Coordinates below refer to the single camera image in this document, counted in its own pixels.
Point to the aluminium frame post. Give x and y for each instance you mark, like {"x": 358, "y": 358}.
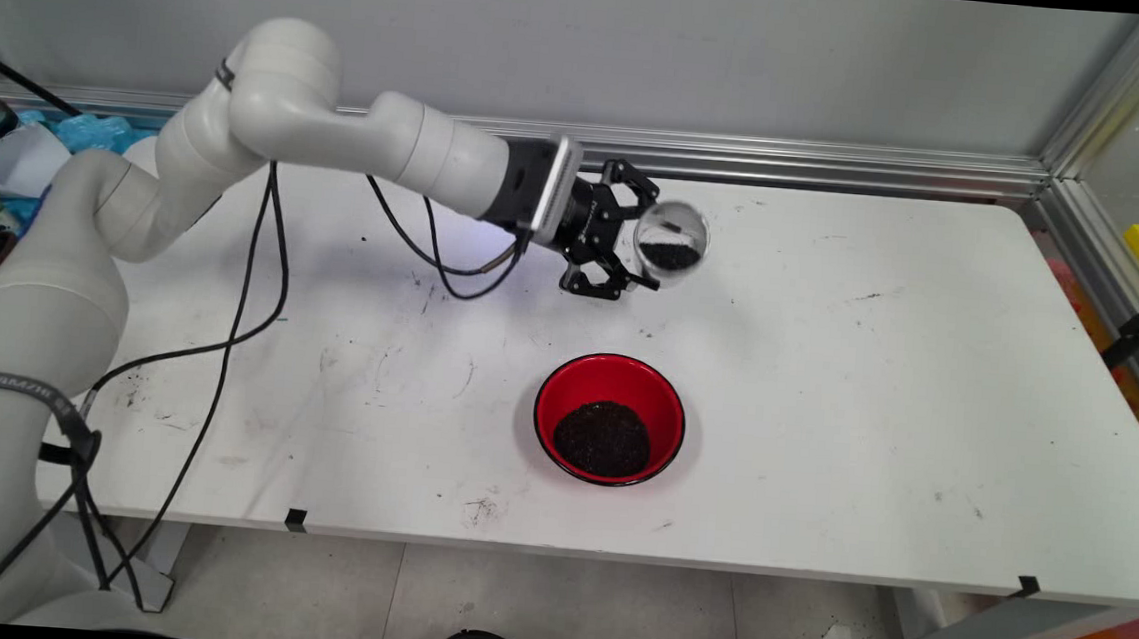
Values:
{"x": 1117, "y": 92}

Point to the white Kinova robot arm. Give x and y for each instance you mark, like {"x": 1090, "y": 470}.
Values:
{"x": 273, "y": 108}

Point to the red bowl with black rim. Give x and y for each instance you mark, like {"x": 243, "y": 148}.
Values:
{"x": 606, "y": 377}

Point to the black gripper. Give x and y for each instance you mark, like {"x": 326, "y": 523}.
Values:
{"x": 582, "y": 218}

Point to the long aluminium frame rail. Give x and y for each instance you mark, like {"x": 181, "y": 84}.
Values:
{"x": 841, "y": 166}

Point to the black tape mark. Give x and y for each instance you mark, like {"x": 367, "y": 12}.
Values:
{"x": 1027, "y": 587}
{"x": 296, "y": 519}

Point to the blue plastic bag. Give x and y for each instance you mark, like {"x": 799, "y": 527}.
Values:
{"x": 91, "y": 133}

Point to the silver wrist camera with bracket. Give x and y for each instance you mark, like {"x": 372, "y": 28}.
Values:
{"x": 554, "y": 188}

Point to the clear jar with black seeds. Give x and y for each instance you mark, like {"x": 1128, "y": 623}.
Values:
{"x": 671, "y": 251}

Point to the aluminium side frame rail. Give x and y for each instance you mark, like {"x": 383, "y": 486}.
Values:
{"x": 1104, "y": 267}

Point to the black seeds heap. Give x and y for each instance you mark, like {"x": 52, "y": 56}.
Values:
{"x": 603, "y": 440}

